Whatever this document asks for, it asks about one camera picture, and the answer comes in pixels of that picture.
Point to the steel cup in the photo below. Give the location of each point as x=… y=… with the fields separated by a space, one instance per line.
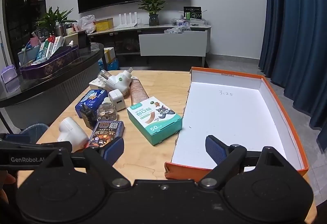
x=60 y=29

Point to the blue cartoon tin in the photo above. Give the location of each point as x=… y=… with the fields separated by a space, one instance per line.
x=92 y=100

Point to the small black display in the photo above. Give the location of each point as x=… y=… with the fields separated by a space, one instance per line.
x=83 y=39

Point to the person's left hand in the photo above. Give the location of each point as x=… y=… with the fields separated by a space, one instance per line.
x=6 y=178

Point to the clear plastic bag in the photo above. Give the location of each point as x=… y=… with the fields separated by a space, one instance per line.
x=173 y=30

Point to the purple patterned tray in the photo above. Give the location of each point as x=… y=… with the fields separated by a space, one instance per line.
x=51 y=65

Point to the blue curtain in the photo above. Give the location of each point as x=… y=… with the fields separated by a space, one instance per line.
x=296 y=35

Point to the pink cosmetic tube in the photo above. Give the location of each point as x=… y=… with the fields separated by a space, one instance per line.
x=138 y=91

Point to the white television cabinet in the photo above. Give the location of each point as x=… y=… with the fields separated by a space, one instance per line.
x=173 y=44

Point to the white power adapter box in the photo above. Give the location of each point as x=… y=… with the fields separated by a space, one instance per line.
x=95 y=84

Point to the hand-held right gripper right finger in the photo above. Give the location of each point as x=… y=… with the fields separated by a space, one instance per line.
x=214 y=150

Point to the dark card box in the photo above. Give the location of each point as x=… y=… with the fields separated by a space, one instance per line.
x=106 y=132

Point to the large white plug adapter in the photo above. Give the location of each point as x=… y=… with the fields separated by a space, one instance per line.
x=71 y=130

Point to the orange cardboard box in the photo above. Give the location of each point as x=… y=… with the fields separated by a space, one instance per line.
x=230 y=116

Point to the white plug-in mosquito repeller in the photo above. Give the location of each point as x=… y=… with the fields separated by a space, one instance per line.
x=118 y=82

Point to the purple plastic container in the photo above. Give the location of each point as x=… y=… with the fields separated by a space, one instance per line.
x=9 y=78

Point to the white cube charger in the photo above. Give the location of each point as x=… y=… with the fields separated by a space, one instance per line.
x=117 y=100

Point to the teal bandage box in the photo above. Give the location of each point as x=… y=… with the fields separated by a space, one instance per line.
x=153 y=119

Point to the blue plastic bag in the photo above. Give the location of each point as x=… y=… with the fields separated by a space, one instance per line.
x=113 y=65

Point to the blue trash bin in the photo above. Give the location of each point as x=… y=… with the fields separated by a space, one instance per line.
x=33 y=130

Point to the white and red plastic bag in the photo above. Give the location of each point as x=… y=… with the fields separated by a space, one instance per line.
x=86 y=23

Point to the group of medicine boxes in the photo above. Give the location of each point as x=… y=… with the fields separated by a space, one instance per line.
x=49 y=47

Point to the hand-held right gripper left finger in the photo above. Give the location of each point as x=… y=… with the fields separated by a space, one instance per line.
x=113 y=151

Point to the black and green box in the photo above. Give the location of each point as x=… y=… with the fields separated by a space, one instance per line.
x=192 y=12

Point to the potted plant in dark vase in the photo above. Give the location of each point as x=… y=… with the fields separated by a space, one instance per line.
x=153 y=4

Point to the white router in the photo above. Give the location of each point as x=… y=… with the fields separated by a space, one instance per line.
x=130 y=22

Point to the small black device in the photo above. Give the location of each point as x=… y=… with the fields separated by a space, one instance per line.
x=89 y=118

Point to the large leafy green plant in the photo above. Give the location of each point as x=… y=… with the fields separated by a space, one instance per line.
x=55 y=17

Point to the clear liquid refill bottle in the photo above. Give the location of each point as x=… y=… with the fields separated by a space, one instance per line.
x=107 y=111

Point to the clear plastic containers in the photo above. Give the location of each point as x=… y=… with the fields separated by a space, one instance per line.
x=180 y=22

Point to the yellow box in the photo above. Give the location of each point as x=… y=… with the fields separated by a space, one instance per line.
x=104 y=24

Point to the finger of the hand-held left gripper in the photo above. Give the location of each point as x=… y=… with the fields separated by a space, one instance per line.
x=38 y=144

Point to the dark round table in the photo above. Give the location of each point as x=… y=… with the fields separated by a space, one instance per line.
x=38 y=88

